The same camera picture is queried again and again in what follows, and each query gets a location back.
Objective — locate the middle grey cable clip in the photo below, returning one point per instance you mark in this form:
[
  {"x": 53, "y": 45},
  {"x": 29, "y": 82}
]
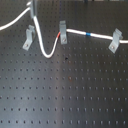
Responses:
[{"x": 62, "y": 29}]

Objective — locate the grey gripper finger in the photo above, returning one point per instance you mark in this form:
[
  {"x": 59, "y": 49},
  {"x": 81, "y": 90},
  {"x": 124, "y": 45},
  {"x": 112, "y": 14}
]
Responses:
[{"x": 32, "y": 5}]

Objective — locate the left grey cable clip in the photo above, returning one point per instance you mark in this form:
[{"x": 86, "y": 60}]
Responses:
[{"x": 30, "y": 35}]

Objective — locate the grey cable clip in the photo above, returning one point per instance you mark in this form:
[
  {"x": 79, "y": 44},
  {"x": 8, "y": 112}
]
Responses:
[
  {"x": 30, "y": 35},
  {"x": 62, "y": 29},
  {"x": 117, "y": 36}
]

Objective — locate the right grey cable clip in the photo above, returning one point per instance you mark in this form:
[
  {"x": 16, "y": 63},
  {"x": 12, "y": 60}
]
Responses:
[{"x": 117, "y": 36}]

